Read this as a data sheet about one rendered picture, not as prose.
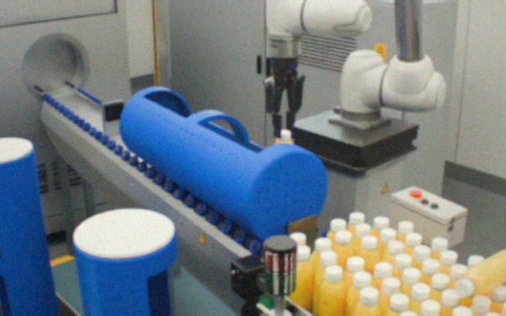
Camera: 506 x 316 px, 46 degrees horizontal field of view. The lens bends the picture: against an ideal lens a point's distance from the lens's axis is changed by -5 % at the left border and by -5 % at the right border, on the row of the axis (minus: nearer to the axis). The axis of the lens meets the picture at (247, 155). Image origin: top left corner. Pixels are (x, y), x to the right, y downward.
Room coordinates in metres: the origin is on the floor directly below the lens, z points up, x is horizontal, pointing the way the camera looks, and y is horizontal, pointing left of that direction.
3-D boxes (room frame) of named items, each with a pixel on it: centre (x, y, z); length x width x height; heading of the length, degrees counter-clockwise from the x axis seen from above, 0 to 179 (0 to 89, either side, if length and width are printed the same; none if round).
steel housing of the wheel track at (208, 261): (2.42, 0.44, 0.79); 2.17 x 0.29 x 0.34; 34
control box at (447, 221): (1.54, -0.50, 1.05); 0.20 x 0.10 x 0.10; 34
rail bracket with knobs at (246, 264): (1.40, 0.00, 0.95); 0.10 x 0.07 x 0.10; 124
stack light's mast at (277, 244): (1.03, -0.06, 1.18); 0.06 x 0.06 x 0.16
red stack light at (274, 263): (1.03, -0.06, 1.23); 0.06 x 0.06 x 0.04
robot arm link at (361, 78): (2.27, -0.44, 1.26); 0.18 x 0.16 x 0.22; 57
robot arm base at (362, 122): (2.29, -0.42, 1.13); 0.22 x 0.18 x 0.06; 41
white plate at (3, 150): (2.17, 0.97, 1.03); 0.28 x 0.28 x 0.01
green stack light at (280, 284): (1.03, -0.06, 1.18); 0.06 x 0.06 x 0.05
